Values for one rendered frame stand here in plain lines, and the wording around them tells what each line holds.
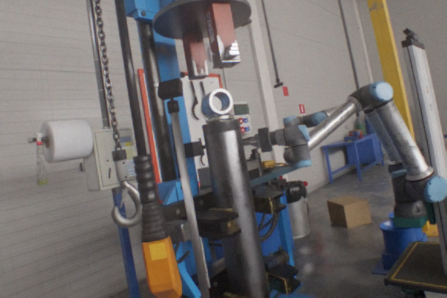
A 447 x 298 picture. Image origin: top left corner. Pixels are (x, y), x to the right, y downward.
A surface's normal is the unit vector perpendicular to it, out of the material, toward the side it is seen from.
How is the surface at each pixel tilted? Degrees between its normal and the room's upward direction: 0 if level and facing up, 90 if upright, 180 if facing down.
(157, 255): 90
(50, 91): 90
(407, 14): 90
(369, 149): 90
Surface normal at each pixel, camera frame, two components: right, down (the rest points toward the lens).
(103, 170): 0.74, -0.16
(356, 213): 0.16, -0.08
